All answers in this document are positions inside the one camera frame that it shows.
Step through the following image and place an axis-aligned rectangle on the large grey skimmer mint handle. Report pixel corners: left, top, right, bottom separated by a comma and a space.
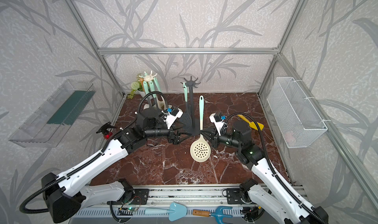
149, 79, 158, 104

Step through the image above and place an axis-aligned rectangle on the cream skimmer mint handle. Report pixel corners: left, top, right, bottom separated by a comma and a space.
190, 96, 211, 163

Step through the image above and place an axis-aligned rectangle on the cream skimmer wooden handle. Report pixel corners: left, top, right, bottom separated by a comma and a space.
138, 77, 144, 92

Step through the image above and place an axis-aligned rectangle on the grey slotted spatula mint handle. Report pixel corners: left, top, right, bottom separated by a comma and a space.
183, 82, 188, 103

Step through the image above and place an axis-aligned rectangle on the cream utensil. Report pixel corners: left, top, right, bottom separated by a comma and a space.
153, 76, 166, 110

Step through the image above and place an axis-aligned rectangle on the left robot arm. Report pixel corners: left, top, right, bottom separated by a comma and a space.
19, 91, 183, 223

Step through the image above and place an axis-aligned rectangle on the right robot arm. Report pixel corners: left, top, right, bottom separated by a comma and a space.
201, 113, 329, 224

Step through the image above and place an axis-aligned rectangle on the dark grey utensil rack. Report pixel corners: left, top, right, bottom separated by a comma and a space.
183, 76, 200, 136

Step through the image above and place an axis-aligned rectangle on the cream utensil rack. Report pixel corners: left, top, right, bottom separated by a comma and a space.
143, 71, 167, 109

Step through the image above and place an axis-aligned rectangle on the yellow plastic scoop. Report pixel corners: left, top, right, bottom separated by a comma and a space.
237, 114, 265, 131

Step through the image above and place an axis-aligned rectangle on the white pot with flowers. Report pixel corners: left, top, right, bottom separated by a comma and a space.
127, 73, 145, 99

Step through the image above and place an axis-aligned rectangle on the red spray bottle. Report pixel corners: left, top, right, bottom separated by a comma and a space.
96, 122, 116, 140

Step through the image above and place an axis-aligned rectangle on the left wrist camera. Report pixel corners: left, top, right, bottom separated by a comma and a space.
165, 107, 183, 129

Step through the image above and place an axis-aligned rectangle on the white wire wall basket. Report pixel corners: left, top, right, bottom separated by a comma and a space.
267, 77, 328, 148

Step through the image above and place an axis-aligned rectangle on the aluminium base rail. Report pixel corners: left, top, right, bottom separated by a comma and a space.
134, 184, 239, 207

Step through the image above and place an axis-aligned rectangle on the blue garden fork wooden handle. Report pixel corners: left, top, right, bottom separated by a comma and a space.
192, 206, 234, 224

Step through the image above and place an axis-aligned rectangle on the clear plastic wall tray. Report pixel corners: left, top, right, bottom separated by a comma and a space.
9, 80, 96, 148

